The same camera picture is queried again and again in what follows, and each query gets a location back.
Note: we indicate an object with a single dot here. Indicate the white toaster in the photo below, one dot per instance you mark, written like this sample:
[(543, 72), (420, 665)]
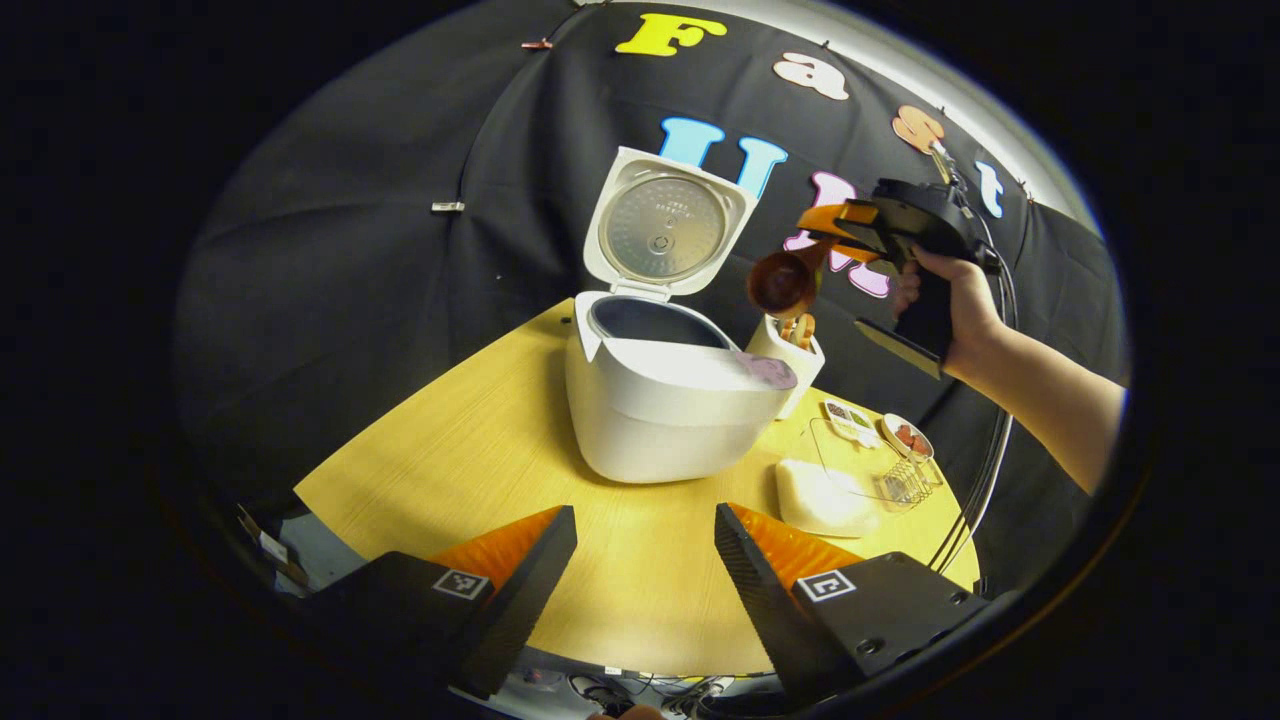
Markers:
[(803, 378)]

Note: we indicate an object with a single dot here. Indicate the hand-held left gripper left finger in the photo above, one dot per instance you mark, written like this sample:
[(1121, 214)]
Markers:
[(525, 600)]

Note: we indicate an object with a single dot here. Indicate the white divided grain dish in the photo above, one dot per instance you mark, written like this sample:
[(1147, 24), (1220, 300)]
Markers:
[(848, 420)]

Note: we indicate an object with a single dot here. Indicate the white plate with red food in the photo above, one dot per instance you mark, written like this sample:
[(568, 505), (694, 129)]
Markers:
[(908, 436)]

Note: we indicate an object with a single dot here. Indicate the wooden spoon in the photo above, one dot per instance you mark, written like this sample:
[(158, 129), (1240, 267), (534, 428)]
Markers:
[(780, 285)]

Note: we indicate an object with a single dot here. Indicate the brown toast slice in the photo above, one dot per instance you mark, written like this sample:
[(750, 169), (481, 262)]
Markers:
[(806, 330), (789, 328)]

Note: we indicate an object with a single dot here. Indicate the clear container of rice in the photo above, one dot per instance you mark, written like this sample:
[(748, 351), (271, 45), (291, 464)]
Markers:
[(820, 500)]

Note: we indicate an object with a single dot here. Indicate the white rice cooker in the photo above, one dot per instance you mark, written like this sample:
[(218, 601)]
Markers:
[(660, 420)]

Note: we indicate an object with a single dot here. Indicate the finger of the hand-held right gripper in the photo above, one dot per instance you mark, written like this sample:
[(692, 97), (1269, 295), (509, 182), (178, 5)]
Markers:
[(838, 217), (858, 252)]

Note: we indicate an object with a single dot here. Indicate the black backdrop cloth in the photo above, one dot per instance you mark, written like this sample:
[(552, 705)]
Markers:
[(350, 250)]

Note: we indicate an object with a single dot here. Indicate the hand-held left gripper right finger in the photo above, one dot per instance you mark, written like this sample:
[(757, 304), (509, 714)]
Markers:
[(760, 610)]

